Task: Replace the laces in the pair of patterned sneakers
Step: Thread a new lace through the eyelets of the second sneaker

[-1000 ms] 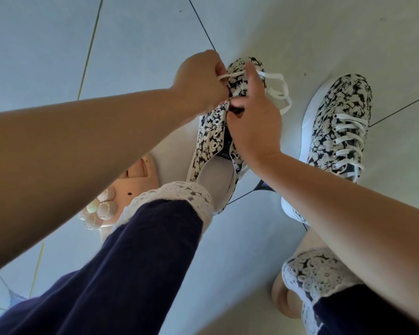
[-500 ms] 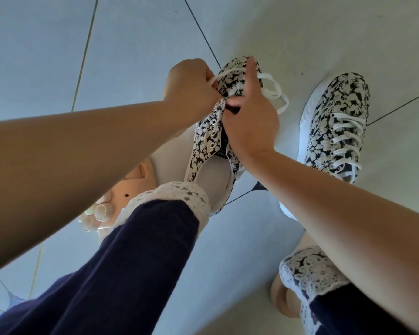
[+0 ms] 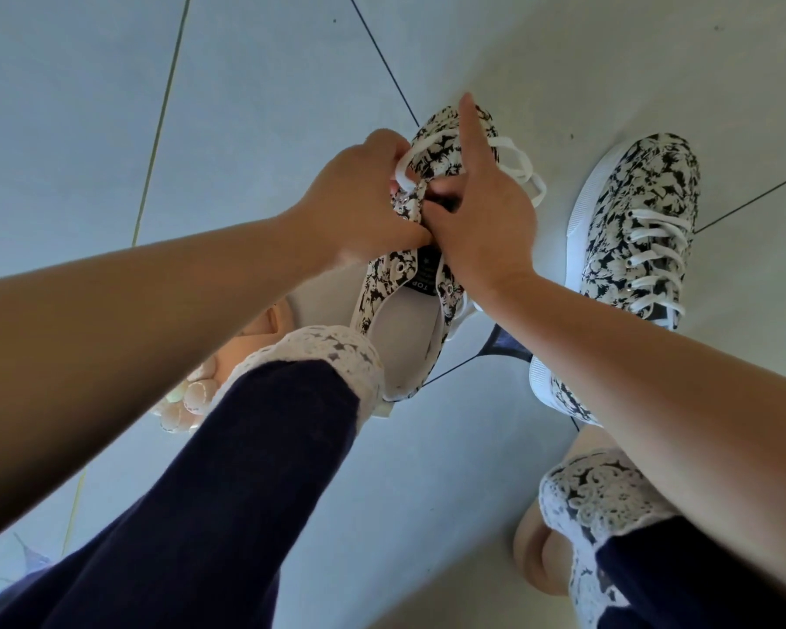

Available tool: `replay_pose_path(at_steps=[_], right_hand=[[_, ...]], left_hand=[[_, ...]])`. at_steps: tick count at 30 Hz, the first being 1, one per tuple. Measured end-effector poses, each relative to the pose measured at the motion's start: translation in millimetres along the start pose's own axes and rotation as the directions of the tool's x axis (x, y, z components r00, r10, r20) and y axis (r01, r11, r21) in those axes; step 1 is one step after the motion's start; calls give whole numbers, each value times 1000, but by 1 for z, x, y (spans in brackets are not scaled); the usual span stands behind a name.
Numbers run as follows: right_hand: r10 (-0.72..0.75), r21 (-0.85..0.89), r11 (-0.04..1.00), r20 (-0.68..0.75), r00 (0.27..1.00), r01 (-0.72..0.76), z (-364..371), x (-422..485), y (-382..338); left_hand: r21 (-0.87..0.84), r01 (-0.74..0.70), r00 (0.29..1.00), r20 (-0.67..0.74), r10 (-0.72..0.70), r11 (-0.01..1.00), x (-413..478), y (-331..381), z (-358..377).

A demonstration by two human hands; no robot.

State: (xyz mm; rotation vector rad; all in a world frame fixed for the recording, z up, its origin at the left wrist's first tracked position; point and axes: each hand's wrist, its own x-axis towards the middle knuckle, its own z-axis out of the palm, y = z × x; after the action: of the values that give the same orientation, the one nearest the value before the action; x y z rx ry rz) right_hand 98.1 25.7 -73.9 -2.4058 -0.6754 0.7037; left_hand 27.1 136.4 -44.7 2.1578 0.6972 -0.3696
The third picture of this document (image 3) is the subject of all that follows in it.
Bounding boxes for person's right hand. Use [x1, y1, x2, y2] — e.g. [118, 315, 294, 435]
[421, 92, 540, 302]

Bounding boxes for person's left hand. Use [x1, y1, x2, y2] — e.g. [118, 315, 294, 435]
[287, 128, 433, 269]

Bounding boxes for floral sneaker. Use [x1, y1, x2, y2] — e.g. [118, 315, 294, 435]
[528, 132, 702, 428]
[350, 104, 502, 420]

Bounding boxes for person's right forearm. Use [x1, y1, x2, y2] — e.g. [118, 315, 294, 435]
[474, 271, 786, 604]

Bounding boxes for person's left forearm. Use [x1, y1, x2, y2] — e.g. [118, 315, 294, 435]
[0, 212, 332, 551]

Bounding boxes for person's left leg navy trousers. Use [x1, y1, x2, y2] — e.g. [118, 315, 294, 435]
[0, 325, 386, 629]

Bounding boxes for person's leg navy trousers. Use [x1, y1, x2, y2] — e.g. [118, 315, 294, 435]
[538, 448, 786, 629]
[0, 325, 386, 629]

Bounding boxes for person's right leg navy trousers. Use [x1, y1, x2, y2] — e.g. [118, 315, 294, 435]
[538, 448, 786, 629]

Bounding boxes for pink slipper with white charms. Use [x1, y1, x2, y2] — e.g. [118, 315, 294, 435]
[150, 301, 296, 434]

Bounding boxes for pink slipper with green charm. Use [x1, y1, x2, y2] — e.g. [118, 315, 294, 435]
[513, 425, 620, 597]

